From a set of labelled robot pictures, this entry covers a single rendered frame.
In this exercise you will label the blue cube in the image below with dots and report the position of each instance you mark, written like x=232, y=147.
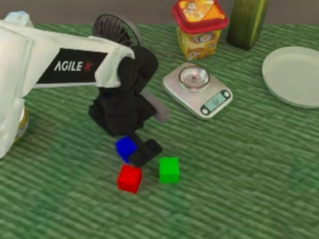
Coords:
x=125, y=147

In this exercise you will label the green cube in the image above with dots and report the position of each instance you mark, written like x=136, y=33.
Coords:
x=169, y=170

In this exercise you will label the red cube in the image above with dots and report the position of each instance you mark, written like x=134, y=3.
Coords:
x=129, y=178

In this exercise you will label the green woven table mat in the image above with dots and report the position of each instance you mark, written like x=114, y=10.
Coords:
x=199, y=186

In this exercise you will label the silver kitchen scale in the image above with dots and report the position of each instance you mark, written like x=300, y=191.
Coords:
x=199, y=98

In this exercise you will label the black round fan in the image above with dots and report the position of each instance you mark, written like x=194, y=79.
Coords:
x=114, y=30

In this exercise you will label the small glass bowl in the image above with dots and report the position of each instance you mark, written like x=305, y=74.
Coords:
x=194, y=77

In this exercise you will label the yellow container with red lid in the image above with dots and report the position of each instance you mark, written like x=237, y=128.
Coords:
x=199, y=30

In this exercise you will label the dark green bottle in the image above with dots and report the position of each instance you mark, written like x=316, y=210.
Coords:
x=246, y=22

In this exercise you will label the white plate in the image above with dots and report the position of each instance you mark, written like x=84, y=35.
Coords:
x=292, y=76

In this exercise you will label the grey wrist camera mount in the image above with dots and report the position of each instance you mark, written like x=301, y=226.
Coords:
x=157, y=105

